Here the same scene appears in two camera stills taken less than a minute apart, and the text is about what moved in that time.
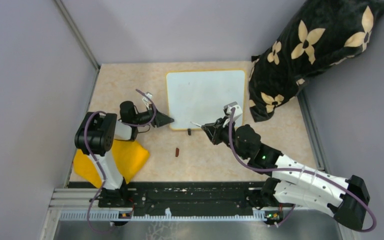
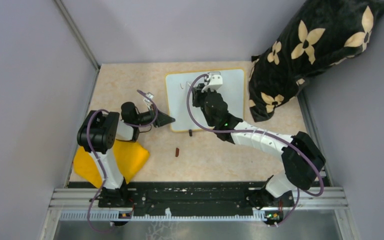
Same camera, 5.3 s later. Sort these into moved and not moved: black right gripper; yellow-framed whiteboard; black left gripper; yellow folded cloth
Moved: black right gripper
Not moved: yellow folded cloth; black left gripper; yellow-framed whiteboard
